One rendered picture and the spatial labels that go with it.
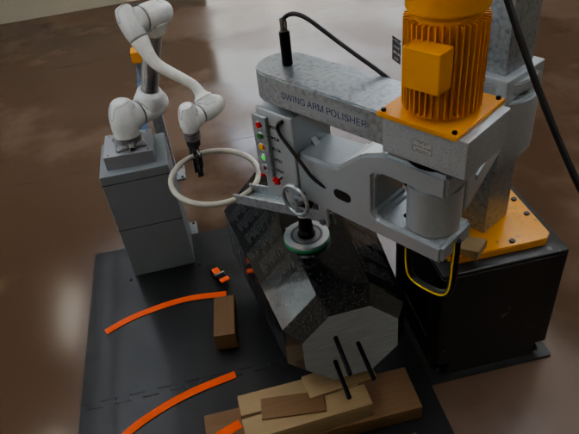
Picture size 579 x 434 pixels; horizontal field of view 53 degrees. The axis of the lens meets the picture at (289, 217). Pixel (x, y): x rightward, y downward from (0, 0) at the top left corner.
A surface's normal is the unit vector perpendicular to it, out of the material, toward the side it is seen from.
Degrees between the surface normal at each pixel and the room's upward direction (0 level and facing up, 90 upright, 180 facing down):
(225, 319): 0
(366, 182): 90
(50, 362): 0
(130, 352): 0
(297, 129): 90
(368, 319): 90
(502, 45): 90
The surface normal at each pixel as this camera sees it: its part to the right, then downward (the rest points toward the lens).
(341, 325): 0.24, 0.59
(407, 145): -0.69, 0.51
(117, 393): -0.11, -0.78
